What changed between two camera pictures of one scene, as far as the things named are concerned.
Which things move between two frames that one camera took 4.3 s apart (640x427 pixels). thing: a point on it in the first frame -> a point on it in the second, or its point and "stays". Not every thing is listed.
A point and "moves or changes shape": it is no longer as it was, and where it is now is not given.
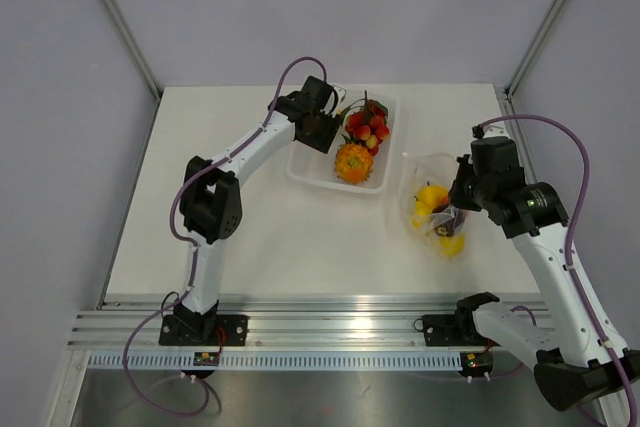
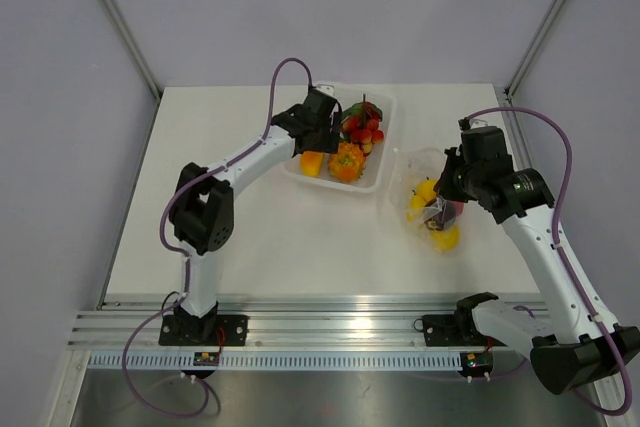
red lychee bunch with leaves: (367, 126) moves or changes shape
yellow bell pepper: (422, 211) -> (417, 202)
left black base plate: (203, 330) stays
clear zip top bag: (425, 181) moves or changes shape
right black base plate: (453, 330) stays
